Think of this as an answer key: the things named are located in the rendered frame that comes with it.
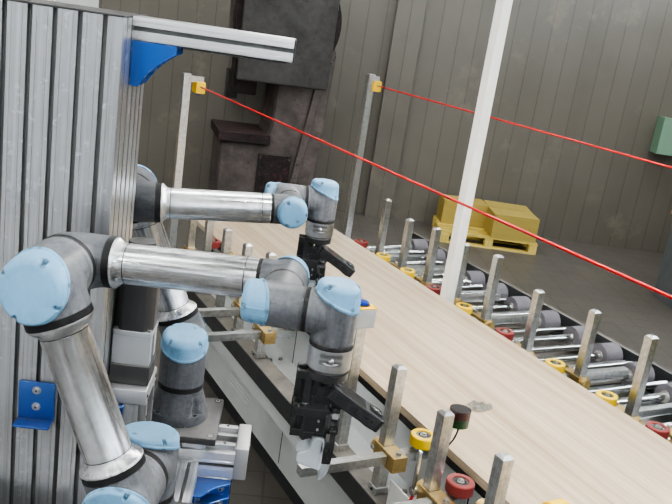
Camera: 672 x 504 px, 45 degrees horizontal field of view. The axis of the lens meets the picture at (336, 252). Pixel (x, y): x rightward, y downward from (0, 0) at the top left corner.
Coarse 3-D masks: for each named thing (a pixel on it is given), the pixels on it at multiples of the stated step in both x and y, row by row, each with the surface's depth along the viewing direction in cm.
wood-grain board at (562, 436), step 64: (256, 256) 401; (384, 320) 340; (448, 320) 351; (384, 384) 279; (448, 384) 287; (512, 384) 295; (576, 384) 304; (448, 448) 243; (512, 448) 248; (576, 448) 254; (640, 448) 261
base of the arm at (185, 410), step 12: (156, 396) 206; (168, 396) 203; (180, 396) 203; (192, 396) 205; (204, 396) 210; (156, 408) 206; (168, 408) 203; (180, 408) 203; (192, 408) 206; (204, 408) 209; (156, 420) 204; (168, 420) 203; (180, 420) 203; (192, 420) 205; (204, 420) 209
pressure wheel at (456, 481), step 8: (448, 480) 224; (456, 480) 225; (464, 480) 226; (472, 480) 225; (448, 488) 223; (456, 488) 221; (464, 488) 221; (472, 488) 222; (456, 496) 222; (464, 496) 221
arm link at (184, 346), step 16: (176, 336) 202; (192, 336) 204; (160, 352) 205; (176, 352) 200; (192, 352) 201; (160, 368) 204; (176, 368) 201; (192, 368) 202; (176, 384) 202; (192, 384) 203
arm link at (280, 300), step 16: (288, 272) 139; (256, 288) 131; (272, 288) 131; (288, 288) 132; (304, 288) 132; (256, 304) 130; (272, 304) 130; (288, 304) 130; (304, 304) 130; (256, 320) 132; (272, 320) 131; (288, 320) 131; (304, 320) 130
